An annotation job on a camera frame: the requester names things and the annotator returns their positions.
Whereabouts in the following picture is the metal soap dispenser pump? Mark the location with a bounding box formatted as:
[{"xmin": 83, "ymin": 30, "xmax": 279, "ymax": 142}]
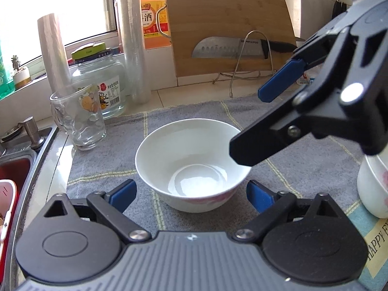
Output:
[{"xmin": 0, "ymin": 117, "xmax": 46, "ymax": 150}]

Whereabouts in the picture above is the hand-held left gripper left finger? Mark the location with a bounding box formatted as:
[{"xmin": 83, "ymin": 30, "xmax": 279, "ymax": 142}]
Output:
[{"xmin": 44, "ymin": 179, "xmax": 152, "ymax": 243}]

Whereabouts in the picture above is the metal wire rack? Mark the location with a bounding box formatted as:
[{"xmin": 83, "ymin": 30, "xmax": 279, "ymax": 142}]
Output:
[{"xmin": 212, "ymin": 30, "xmax": 278, "ymax": 98}]

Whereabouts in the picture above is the glass mug with cartoon print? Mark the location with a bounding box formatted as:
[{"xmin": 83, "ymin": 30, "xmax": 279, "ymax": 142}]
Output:
[{"xmin": 50, "ymin": 84, "xmax": 107, "ymax": 151}]

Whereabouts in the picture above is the red basin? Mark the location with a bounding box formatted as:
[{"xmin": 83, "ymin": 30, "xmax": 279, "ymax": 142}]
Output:
[{"xmin": 0, "ymin": 159, "xmax": 32, "ymax": 185}]

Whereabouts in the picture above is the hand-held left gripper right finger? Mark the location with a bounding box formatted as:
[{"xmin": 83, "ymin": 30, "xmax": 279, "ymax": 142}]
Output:
[{"xmin": 232, "ymin": 180, "xmax": 337, "ymax": 243}]

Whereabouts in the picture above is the wooden rolling pin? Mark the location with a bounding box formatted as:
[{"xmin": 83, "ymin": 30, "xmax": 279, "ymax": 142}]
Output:
[{"xmin": 37, "ymin": 14, "xmax": 73, "ymax": 97}]

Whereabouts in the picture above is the wooden cutting board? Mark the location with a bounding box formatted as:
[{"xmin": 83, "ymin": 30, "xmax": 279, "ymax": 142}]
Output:
[{"xmin": 163, "ymin": 0, "xmax": 299, "ymax": 78}]

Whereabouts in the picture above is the white bowl with pink print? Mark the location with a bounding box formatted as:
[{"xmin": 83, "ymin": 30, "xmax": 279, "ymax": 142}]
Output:
[
  {"xmin": 135, "ymin": 118, "xmax": 252, "ymax": 213},
  {"xmin": 357, "ymin": 153, "xmax": 388, "ymax": 219}
]

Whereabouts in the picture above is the grey checked cloth mat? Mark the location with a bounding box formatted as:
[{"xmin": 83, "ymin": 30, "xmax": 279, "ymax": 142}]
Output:
[{"xmin": 66, "ymin": 92, "xmax": 388, "ymax": 282}]

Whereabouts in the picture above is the small potted plant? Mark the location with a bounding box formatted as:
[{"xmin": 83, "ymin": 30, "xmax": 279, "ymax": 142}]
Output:
[{"xmin": 10, "ymin": 55, "xmax": 31, "ymax": 90}]

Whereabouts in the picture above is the steel sink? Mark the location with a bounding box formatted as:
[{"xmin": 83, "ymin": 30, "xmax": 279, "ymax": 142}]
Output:
[{"xmin": 0, "ymin": 126, "xmax": 59, "ymax": 291}]

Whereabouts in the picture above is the kitchen knife with black handle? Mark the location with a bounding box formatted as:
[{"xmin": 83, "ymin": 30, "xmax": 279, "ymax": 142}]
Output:
[{"xmin": 192, "ymin": 36, "xmax": 299, "ymax": 59}]

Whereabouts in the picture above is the orange cooking wine bottle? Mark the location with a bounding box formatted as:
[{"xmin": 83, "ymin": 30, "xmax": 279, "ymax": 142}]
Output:
[{"xmin": 140, "ymin": 0, "xmax": 170, "ymax": 50}]

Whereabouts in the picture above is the glass jar with green lid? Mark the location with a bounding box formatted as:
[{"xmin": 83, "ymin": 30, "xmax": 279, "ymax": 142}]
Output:
[{"xmin": 70, "ymin": 43, "xmax": 126, "ymax": 119}]

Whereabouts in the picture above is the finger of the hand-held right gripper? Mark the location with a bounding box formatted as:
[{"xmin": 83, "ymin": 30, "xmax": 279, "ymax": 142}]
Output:
[
  {"xmin": 229, "ymin": 82, "xmax": 364, "ymax": 167},
  {"xmin": 258, "ymin": 12, "xmax": 361, "ymax": 103}
]

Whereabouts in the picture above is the white and pink basket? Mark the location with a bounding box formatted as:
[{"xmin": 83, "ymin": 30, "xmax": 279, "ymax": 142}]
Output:
[{"xmin": 0, "ymin": 179, "xmax": 19, "ymax": 243}]

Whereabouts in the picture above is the thick plastic wrap roll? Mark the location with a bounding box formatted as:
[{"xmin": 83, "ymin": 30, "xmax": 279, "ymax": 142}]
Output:
[{"xmin": 115, "ymin": 0, "xmax": 152, "ymax": 104}]

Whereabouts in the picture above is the green packet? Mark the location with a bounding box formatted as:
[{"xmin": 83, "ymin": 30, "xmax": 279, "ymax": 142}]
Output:
[{"xmin": 0, "ymin": 45, "xmax": 16, "ymax": 99}]

